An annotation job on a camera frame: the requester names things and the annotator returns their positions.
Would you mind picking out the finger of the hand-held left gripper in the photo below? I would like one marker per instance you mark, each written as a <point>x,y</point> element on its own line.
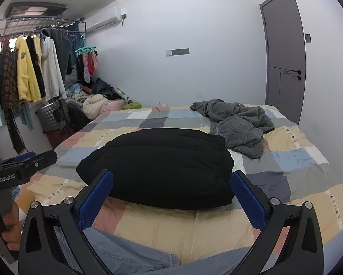
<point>24,157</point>
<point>44,161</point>

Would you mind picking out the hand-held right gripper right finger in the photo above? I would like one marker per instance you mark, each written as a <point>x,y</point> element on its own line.
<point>249,200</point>

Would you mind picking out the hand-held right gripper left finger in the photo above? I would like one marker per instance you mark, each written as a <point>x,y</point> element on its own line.
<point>95,200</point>

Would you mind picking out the black puffer jacket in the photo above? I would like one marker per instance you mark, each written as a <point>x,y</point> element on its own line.
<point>160,163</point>

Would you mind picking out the hanging clothes on rack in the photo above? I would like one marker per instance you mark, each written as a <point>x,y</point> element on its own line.
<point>9,86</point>

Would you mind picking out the pile of mixed clothes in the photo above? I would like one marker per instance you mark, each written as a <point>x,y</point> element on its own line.
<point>102,87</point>

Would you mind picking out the metal clothes rack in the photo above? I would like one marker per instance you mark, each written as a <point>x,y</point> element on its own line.
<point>45,20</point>

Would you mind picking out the person's left hand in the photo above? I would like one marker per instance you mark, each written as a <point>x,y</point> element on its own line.
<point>13,217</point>

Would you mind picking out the teal hanging garment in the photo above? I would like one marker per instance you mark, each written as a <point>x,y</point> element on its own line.
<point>26,117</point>

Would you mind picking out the grey suitcase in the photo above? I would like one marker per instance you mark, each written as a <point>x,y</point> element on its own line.
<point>49,117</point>

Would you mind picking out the patchwork bed blanket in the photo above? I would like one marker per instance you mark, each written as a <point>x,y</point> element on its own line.
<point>289,177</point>

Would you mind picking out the person's blue jeans legs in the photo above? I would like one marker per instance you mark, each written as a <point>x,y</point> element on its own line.
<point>131,257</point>

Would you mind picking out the grey fleece robe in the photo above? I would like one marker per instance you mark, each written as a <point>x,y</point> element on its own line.
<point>240,129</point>

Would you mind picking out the cream plush jacket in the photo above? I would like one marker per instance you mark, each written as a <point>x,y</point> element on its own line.
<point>94,104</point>

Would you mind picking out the yellow fleece jacket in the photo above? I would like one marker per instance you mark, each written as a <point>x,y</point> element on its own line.
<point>25,71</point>

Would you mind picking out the white and green bottle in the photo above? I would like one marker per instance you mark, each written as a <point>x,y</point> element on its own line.
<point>121,92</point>

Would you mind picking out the teal clip hanger with socks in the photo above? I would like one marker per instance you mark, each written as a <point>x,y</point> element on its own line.
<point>88,63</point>

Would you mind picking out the dark grey hanging pants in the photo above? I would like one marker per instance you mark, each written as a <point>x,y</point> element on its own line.
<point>61,48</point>

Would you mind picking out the grey ceiling panel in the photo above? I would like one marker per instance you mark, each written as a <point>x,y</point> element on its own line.
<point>35,10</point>

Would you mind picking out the white air conditioner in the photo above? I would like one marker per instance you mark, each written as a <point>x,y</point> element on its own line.
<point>105,17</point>

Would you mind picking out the grey door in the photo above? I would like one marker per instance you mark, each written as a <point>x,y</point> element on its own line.
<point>283,34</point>

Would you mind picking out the grey and white switch panel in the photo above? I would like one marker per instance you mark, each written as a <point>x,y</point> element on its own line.
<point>178,51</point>

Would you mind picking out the small grey wall switch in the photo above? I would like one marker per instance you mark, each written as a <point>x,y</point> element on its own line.
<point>308,38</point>

